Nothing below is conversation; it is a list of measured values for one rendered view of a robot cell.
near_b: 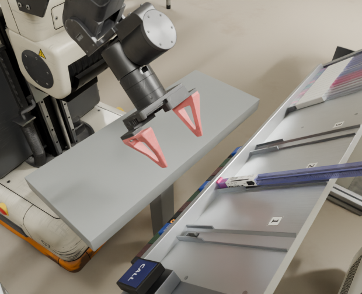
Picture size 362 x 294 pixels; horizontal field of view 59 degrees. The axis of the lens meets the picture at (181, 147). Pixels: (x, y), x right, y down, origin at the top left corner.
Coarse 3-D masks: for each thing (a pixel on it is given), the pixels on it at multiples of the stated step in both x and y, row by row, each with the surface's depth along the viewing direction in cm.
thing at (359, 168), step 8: (312, 168) 40; (320, 168) 40; (328, 168) 38; (336, 168) 38; (344, 168) 37; (352, 168) 36; (360, 168) 35; (256, 176) 47; (264, 176) 46; (272, 176) 45; (280, 176) 43; (288, 176) 42; (296, 176) 42; (304, 176) 41; (312, 176) 40; (320, 176) 39; (328, 176) 38; (336, 176) 38; (344, 176) 37; (352, 176) 36; (224, 184) 52
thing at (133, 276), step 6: (138, 264) 38; (144, 264) 37; (150, 264) 36; (132, 270) 37; (138, 270) 37; (144, 270) 36; (150, 270) 35; (126, 276) 37; (132, 276) 36; (138, 276) 35; (144, 276) 35; (126, 282) 36; (132, 282) 35; (138, 282) 34
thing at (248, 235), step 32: (352, 96) 57; (288, 128) 61; (320, 128) 53; (352, 128) 47; (256, 160) 56; (288, 160) 49; (320, 160) 44; (224, 192) 53; (256, 192) 46; (288, 192) 42; (320, 192) 38; (224, 224) 44; (256, 224) 40; (288, 224) 36; (192, 256) 42; (224, 256) 38; (256, 256) 34; (288, 256) 32; (224, 288) 33; (256, 288) 30
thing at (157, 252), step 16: (320, 64) 80; (304, 80) 75; (288, 96) 71; (288, 112) 69; (272, 128) 64; (256, 144) 61; (240, 160) 58; (224, 176) 55; (208, 192) 52; (192, 208) 50; (176, 224) 48; (192, 224) 49; (160, 240) 46; (176, 240) 47; (144, 256) 44; (160, 256) 45
